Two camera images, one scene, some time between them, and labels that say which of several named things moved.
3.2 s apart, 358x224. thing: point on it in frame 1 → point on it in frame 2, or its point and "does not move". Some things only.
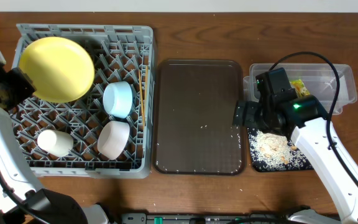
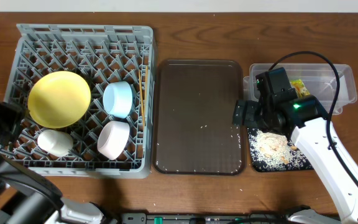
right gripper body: [266, 127] does not move
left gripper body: [18, 83] → [8, 116]
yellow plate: [61, 69] → [59, 99]
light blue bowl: [117, 99] does not move
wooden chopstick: [143, 117] does not move
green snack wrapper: [299, 86] does not move
